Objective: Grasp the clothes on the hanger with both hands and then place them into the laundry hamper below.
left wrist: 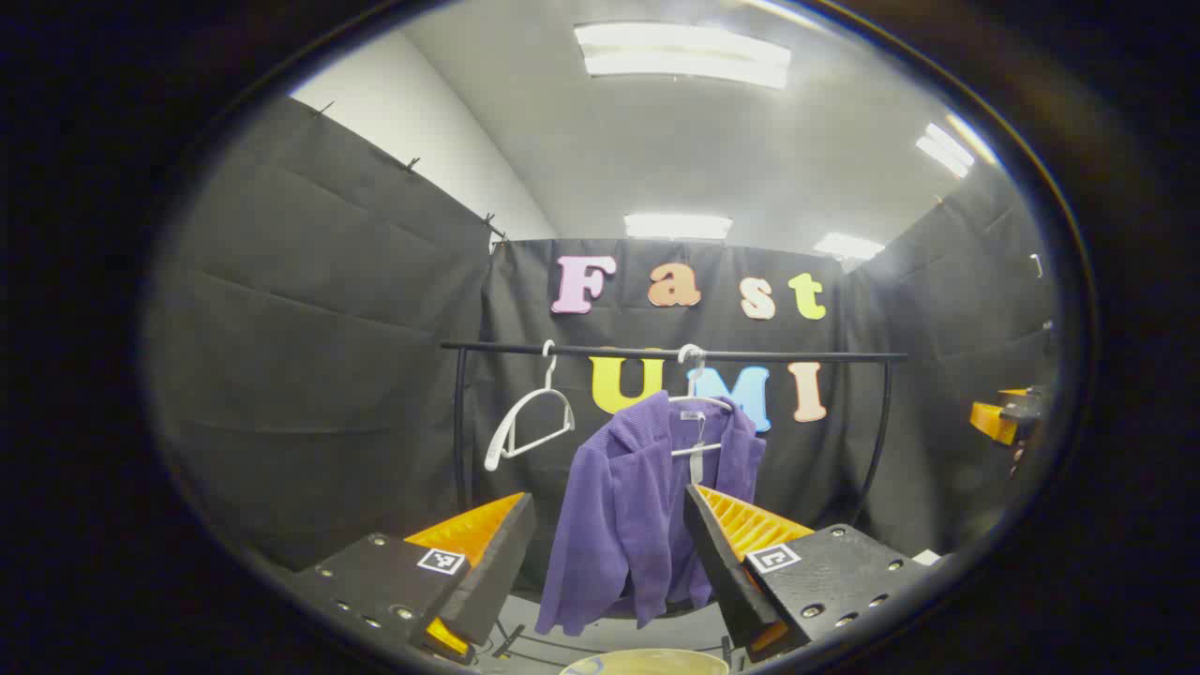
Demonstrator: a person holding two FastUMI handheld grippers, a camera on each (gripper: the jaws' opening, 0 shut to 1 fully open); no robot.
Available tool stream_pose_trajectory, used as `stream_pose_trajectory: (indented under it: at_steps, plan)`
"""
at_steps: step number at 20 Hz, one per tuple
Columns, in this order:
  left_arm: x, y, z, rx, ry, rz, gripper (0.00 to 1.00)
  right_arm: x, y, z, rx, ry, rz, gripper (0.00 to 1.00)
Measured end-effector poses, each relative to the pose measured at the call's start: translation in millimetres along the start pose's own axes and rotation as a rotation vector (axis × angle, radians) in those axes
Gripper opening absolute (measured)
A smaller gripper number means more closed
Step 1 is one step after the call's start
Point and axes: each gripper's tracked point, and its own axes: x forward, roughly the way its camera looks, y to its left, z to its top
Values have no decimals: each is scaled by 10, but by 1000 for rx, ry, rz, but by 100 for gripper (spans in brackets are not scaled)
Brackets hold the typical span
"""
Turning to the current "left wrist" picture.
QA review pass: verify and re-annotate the black clothes rack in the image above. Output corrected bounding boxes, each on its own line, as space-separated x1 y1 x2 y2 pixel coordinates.
441 339 908 668

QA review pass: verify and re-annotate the beige laundry hamper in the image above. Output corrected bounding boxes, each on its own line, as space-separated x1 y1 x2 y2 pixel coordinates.
561 647 730 675

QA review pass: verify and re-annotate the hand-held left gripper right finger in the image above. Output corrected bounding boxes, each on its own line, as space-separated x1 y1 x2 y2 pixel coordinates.
682 484 934 665

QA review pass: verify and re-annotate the large ceiling light panel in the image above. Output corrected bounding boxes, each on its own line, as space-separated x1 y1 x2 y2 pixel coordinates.
574 21 793 91

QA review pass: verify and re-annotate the white plastic hanger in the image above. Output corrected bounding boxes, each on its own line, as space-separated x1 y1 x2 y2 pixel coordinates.
483 339 577 473

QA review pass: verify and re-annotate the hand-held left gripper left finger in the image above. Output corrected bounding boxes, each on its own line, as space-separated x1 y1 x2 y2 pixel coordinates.
286 492 537 667

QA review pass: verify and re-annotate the purple knit cardigan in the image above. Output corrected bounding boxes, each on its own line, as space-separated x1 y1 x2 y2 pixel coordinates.
534 390 768 638

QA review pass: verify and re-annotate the white hanger with taped hook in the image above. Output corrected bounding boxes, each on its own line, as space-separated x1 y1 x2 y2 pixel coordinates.
667 343 742 460

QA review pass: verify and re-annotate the black backdrop cloth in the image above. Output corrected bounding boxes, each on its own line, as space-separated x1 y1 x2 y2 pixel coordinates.
145 94 1060 601

